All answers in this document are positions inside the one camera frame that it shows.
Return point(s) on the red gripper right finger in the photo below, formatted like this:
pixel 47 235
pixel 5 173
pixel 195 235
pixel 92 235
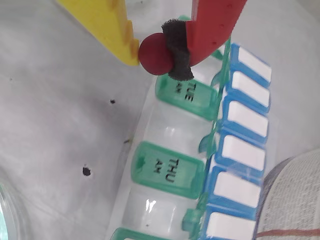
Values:
pixel 212 25

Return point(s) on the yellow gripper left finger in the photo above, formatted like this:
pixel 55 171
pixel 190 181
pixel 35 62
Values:
pixel 105 27

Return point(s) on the red ball pill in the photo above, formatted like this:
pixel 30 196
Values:
pixel 155 55

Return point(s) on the weekly pill organizer box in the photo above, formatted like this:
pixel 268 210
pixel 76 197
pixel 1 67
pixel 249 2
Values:
pixel 175 172

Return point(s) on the white tablecloth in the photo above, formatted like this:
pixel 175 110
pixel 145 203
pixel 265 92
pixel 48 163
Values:
pixel 62 100

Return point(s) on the white cylindrical roll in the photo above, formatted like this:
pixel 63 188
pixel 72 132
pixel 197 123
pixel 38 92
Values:
pixel 292 195

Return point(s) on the large clear glass bowl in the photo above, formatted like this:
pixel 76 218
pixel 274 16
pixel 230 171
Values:
pixel 10 200

